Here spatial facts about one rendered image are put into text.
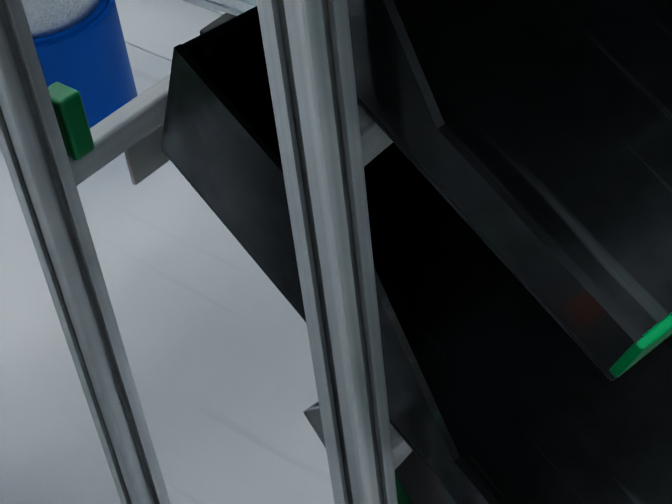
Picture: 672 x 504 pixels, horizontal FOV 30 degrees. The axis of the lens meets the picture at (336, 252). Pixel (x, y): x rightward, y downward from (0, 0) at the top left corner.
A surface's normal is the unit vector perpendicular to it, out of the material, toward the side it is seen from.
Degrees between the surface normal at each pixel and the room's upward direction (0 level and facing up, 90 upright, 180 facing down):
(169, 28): 0
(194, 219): 0
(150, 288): 0
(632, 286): 25
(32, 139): 90
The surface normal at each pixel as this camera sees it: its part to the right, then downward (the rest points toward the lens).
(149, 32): -0.10, -0.74
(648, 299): 0.19, -0.48
